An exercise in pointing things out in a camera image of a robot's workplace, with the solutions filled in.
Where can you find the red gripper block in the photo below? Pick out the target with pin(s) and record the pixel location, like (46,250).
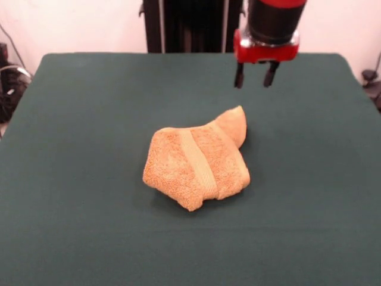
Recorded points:
(268,55)

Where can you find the tan terry towel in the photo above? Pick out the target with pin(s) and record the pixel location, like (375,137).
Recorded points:
(193,167)

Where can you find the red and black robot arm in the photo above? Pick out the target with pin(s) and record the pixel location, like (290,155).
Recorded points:
(276,21)

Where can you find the black wheeled stand foot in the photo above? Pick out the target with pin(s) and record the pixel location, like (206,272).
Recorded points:
(370,77)

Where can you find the dark green tablecloth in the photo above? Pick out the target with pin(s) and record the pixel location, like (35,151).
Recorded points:
(89,149)

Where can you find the black equipment pile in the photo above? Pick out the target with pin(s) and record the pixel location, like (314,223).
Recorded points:
(12,89)

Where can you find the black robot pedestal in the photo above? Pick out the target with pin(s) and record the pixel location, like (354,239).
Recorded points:
(193,26)

